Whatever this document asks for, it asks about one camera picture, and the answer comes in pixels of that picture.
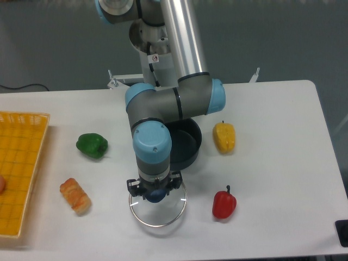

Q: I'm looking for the black box at table edge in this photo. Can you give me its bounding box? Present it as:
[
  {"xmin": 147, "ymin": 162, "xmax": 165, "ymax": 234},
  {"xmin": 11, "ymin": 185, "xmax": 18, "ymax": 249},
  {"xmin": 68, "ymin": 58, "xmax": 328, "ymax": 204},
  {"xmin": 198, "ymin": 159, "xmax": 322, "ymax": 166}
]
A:
[{"xmin": 335, "ymin": 220, "xmax": 348, "ymax": 247}]

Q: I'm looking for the red bell pepper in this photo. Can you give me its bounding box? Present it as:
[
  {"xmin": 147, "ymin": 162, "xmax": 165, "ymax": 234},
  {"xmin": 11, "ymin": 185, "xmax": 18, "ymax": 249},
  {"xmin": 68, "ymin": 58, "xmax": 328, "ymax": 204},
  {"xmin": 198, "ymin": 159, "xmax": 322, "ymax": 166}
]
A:
[{"xmin": 212, "ymin": 185, "xmax": 237, "ymax": 219}]

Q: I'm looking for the black cable on floor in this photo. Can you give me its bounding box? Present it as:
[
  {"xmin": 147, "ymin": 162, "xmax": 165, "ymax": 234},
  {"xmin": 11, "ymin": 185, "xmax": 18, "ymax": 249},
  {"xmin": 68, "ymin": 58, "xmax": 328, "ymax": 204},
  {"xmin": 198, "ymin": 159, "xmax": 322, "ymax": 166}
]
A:
[{"xmin": 0, "ymin": 83, "xmax": 51, "ymax": 91}]

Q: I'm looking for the glass lid with blue knob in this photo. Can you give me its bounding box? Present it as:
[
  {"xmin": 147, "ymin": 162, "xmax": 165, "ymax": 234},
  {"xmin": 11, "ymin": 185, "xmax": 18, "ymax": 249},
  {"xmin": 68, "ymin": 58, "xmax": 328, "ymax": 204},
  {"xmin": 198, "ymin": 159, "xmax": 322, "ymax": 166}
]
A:
[{"xmin": 128, "ymin": 183, "xmax": 188, "ymax": 228}]

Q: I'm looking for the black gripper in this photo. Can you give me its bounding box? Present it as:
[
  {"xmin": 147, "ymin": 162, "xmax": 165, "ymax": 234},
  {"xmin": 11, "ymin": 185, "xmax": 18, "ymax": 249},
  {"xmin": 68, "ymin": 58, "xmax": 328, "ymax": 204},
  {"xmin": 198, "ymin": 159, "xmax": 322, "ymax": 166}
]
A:
[{"xmin": 127, "ymin": 172, "xmax": 183, "ymax": 200}]

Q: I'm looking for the toy bread roll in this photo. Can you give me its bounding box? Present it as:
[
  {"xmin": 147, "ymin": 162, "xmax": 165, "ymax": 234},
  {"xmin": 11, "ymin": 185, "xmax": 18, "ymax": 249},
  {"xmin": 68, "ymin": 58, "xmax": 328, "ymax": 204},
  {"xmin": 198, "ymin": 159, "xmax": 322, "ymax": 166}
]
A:
[{"xmin": 60, "ymin": 178, "xmax": 92, "ymax": 215}]

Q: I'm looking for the yellow bell pepper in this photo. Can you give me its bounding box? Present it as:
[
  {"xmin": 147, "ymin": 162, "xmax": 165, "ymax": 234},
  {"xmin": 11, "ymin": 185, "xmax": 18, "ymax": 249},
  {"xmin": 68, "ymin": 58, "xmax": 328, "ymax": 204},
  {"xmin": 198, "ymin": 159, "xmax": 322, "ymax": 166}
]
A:
[{"xmin": 213, "ymin": 121, "xmax": 236, "ymax": 154}]

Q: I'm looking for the dark blue pot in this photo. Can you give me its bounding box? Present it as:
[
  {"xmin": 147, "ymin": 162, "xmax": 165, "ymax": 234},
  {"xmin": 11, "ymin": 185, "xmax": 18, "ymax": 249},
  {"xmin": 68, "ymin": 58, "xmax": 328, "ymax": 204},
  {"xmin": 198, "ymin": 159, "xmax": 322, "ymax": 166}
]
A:
[{"xmin": 165, "ymin": 119, "xmax": 202, "ymax": 171}]

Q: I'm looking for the green bell pepper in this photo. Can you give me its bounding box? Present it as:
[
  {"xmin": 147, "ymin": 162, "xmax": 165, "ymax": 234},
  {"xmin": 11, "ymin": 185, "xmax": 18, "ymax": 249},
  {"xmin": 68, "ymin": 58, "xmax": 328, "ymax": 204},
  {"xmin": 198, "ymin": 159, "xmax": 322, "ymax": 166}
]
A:
[{"xmin": 76, "ymin": 133, "xmax": 108, "ymax": 159}]

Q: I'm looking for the yellow woven basket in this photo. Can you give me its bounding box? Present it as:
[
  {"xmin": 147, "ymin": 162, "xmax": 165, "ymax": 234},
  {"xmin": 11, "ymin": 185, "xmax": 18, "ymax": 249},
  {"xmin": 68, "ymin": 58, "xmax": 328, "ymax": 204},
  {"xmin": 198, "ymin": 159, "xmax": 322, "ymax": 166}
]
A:
[{"xmin": 1, "ymin": 111, "xmax": 50, "ymax": 238}]

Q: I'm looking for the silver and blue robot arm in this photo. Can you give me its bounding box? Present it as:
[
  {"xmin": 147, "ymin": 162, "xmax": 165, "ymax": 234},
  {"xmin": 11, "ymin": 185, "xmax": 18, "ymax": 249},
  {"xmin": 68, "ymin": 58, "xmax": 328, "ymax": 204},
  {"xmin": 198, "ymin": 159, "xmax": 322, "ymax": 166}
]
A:
[{"xmin": 95, "ymin": 1, "xmax": 226, "ymax": 203}]

